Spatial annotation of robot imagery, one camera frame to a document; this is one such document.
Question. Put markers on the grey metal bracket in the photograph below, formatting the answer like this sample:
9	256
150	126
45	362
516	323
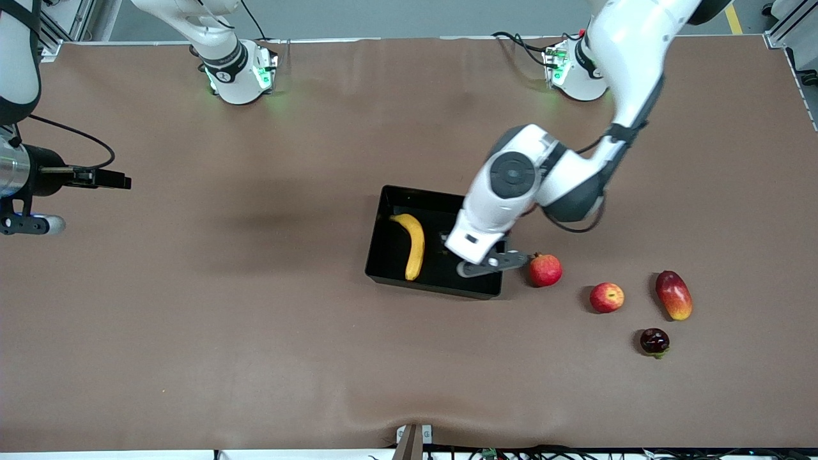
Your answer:
412	444

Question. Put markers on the dark purple mangosteen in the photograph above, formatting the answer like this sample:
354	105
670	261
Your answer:
654	340

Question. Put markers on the red yellow apple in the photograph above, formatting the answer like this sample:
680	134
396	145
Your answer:
606	298

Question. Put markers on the brown table cloth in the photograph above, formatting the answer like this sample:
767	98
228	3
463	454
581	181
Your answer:
192	319

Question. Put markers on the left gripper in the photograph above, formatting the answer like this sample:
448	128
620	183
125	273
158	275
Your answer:
500	246

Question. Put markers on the red yellow mango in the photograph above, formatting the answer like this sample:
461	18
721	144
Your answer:
674	295

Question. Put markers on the black plastic box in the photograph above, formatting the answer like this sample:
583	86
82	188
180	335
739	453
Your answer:
390	255

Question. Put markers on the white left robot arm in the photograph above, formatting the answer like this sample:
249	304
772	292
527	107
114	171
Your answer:
632	64

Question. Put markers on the yellow banana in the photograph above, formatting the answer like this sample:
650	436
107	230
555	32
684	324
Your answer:
416	246

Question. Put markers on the aluminium frame profile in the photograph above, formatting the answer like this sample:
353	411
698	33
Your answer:
54	29
789	22

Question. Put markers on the red pomegranate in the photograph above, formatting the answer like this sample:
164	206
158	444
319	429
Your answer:
545	271

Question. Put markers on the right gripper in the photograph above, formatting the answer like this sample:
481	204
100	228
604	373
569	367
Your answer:
43	176

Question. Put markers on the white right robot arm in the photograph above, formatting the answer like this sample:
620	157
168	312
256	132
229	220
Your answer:
238	86

